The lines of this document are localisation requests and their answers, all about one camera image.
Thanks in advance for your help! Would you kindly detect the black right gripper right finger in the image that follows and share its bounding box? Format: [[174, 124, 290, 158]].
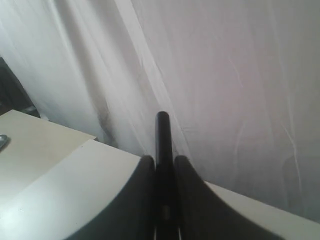
[[173, 155, 281, 240]]

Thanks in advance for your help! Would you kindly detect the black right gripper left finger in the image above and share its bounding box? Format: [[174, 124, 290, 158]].
[[68, 155, 155, 240]]

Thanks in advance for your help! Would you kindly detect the white backdrop cloth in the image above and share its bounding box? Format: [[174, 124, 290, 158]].
[[0, 0, 320, 222]]

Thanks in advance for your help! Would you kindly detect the shiny metal object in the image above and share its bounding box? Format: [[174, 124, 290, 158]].
[[0, 134, 10, 150]]

